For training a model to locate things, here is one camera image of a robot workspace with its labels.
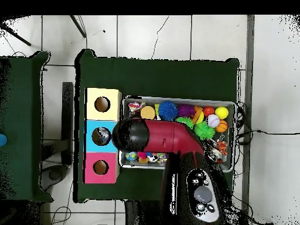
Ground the clear plastic bottle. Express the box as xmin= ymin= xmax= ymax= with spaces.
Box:
xmin=95 ymin=128 xmax=111 ymax=144

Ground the wooden box with three holes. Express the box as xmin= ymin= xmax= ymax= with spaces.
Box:
xmin=84 ymin=87 xmax=122 ymax=185

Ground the clear mesh bin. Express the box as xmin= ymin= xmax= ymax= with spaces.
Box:
xmin=120 ymin=96 xmax=237 ymax=173

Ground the orange round disc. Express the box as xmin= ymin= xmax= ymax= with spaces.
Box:
xmin=140 ymin=105 xmax=156 ymax=120

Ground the blue spiky ball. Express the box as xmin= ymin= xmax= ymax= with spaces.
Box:
xmin=157 ymin=100 xmax=179 ymax=121

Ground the green fuzzy ball with eyes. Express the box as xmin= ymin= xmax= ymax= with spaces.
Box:
xmin=175 ymin=117 xmax=194 ymax=129

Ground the small globe ball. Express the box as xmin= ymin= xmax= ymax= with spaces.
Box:
xmin=124 ymin=151 xmax=138 ymax=162

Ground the purple spiky ball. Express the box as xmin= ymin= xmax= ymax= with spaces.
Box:
xmin=177 ymin=104 xmax=196 ymax=118

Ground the green spiky ball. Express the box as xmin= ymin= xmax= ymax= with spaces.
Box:
xmin=194 ymin=121 xmax=216 ymax=141

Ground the red orange ball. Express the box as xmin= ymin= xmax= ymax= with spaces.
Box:
xmin=202 ymin=105 xmax=215 ymax=118

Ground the white baseball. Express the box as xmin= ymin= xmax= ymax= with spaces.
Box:
xmin=207 ymin=114 xmax=221 ymax=128

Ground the small orange basketball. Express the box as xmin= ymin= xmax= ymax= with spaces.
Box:
xmin=215 ymin=120 xmax=229 ymax=133

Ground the yellow ball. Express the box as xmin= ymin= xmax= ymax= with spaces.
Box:
xmin=215 ymin=106 xmax=230 ymax=120

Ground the dark grey stand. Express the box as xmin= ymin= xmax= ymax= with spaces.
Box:
xmin=41 ymin=81 xmax=74 ymax=193

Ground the black stand leg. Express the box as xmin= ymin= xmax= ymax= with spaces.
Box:
xmin=70 ymin=15 xmax=88 ymax=38
xmin=0 ymin=21 xmax=33 ymax=47

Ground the dark green side table cloth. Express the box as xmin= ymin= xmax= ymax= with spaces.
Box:
xmin=0 ymin=50 xmax=52 ymax=203

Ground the black floor cable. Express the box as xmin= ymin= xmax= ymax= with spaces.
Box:
xmin=236 ymin=127 xmax=300 ymax=141

